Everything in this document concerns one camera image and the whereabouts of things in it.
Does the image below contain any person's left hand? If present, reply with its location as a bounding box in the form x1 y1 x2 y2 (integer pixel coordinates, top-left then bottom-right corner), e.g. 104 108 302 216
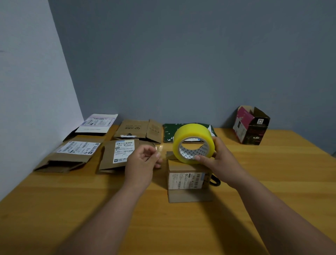
124 144 163 194

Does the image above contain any black box white label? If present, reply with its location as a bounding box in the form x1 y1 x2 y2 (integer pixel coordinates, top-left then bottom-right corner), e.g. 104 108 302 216
63 113 119 142

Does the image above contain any small brown cardboard box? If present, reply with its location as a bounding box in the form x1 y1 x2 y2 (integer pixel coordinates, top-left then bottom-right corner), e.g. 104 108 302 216
167 151 214 204

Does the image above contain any person's right hand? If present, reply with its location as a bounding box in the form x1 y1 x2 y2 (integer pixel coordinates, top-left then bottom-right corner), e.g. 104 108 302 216
194 136 249 189

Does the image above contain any yellow tape roll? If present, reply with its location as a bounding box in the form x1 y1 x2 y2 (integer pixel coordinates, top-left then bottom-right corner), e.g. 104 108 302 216
173 123 216 165

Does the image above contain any brown carton with label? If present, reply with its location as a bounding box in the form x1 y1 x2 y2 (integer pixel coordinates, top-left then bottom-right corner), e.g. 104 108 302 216
98 139 162 174

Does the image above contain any person's right forearm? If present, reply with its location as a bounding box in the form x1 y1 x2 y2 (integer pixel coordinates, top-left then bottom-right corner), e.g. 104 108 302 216
232 175 336 255

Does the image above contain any green box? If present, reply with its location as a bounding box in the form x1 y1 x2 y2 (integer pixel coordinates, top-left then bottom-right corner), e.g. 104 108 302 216
162 123 218 144

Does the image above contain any person's left forearm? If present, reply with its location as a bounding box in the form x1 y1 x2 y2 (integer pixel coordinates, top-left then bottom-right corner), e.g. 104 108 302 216
54 181 147 255

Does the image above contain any plain brown carton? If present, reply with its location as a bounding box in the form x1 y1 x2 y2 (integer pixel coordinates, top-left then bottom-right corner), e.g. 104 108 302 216
113 119 164 144

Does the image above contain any pink and black carton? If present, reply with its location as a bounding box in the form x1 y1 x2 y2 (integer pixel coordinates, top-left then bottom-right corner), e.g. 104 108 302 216
233 105 271 145

